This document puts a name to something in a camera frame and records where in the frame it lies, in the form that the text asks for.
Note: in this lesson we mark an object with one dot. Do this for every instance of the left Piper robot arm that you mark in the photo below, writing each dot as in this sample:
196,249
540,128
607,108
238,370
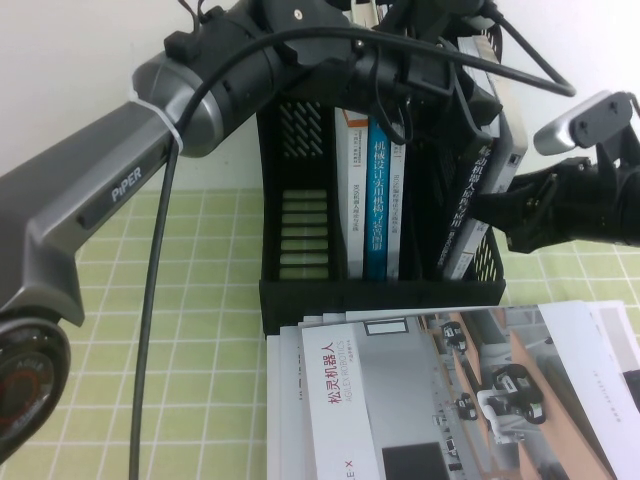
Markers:
100,190

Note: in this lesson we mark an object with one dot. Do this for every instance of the white book thin orange-striped spine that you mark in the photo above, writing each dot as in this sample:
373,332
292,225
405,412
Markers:
397,200

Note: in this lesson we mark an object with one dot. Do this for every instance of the green checked tablecloth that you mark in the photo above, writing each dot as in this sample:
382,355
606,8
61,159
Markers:
210,300

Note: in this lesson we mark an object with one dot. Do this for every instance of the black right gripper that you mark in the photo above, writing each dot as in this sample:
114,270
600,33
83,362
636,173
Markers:
585,200

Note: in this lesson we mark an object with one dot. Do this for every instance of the black robotics book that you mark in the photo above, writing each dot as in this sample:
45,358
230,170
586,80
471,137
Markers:
465,200

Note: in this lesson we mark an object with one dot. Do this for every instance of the white self-driving book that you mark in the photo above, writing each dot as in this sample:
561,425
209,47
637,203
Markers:
515,150

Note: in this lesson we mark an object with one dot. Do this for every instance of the black plastic book holder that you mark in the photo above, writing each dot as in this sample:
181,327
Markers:
300,305

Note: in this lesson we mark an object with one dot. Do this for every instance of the white paper brochure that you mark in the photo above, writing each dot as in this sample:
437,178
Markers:
300,380
280,410

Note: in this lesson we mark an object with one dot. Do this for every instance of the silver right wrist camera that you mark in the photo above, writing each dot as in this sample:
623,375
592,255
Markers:
575,125

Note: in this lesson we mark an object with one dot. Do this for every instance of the white book thick orange-striped spine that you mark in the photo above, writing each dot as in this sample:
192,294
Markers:
352,200

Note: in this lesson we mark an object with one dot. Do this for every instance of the white zip tie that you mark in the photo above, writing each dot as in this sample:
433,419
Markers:
167,131

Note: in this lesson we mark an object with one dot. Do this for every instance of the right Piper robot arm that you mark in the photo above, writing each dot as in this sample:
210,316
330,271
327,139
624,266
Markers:
631,210

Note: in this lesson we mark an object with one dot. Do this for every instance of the blue spine book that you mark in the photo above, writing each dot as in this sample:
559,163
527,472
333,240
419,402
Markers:
380,200

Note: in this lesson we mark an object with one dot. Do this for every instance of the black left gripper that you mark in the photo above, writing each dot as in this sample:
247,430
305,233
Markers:
405,70

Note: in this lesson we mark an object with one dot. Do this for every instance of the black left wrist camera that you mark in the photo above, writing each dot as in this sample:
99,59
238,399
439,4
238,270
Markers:
430,15

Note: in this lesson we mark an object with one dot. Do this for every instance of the white brochure with grey rectangle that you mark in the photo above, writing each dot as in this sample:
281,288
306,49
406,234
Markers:
615,400

